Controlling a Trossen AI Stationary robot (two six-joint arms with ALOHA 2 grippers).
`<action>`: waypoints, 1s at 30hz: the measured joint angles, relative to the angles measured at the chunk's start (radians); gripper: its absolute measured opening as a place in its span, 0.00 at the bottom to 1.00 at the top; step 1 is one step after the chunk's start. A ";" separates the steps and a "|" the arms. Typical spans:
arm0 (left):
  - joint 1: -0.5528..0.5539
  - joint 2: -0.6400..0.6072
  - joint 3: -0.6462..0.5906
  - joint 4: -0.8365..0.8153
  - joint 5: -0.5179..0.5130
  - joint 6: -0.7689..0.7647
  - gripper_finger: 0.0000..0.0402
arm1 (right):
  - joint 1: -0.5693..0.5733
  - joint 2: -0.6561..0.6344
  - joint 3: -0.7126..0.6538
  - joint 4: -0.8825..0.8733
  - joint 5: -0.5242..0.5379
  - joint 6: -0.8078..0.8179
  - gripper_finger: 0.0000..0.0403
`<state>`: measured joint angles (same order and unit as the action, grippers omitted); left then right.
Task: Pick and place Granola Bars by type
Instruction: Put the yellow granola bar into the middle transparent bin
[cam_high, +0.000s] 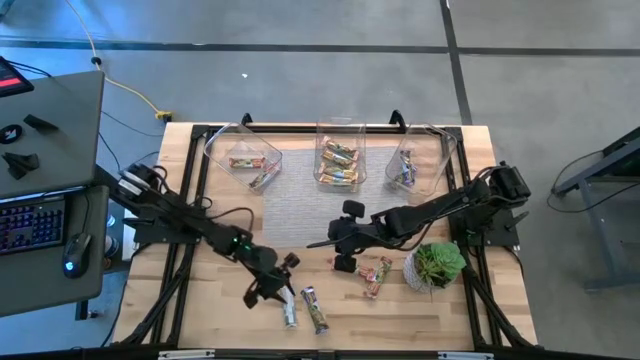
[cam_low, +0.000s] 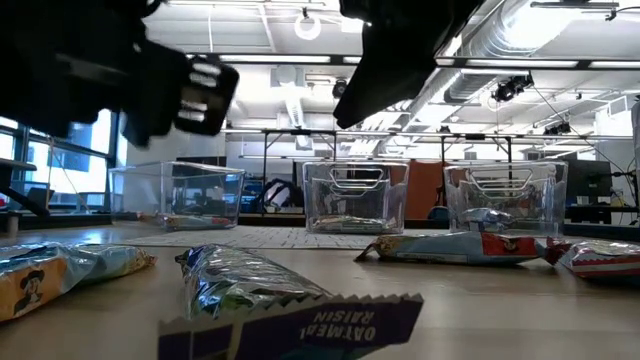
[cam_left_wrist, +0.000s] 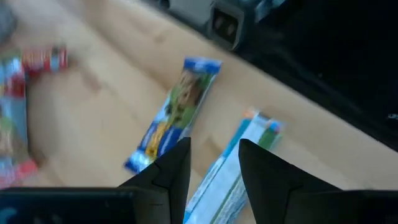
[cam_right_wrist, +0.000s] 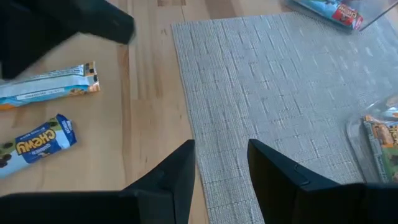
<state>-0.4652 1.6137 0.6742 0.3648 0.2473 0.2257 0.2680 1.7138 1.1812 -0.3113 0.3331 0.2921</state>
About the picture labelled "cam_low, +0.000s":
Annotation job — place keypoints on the purple oatmeal raisin granola bar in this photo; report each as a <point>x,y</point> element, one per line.
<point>250,280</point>

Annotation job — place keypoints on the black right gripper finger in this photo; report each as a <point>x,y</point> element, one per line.
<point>385,70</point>

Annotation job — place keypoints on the black computer monitor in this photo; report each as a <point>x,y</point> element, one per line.
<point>590,180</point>

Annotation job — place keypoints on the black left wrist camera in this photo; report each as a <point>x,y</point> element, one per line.
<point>207,95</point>

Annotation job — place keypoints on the black aluminium table frame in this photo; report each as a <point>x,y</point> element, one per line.
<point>60,221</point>

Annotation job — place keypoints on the large glass window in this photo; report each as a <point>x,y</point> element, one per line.
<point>95,135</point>

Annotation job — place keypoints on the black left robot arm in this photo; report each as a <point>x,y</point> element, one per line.
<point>40,75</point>

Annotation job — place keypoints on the black backpack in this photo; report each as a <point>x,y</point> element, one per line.
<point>260,202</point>

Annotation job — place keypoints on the small grey cylinder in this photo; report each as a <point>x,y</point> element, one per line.
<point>12,224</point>

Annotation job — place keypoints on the purple-ended granola bar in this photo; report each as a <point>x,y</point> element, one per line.
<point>487,219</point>

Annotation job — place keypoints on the grey desk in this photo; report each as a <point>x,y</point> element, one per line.
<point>15,165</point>

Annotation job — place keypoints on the grey woven placemat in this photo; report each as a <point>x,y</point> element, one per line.
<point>275,237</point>

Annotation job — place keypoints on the red-ended granola bar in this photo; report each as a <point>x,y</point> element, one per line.
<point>605,260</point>
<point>450,247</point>

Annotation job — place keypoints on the black ceiling spotlight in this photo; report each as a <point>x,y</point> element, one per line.
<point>510,87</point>
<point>340,88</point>
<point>557,129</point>

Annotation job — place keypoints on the clear plastic bin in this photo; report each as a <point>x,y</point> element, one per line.
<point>145,190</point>
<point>320,200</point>
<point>550,200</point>

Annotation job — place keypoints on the orange partition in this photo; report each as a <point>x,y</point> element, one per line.
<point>425,190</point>

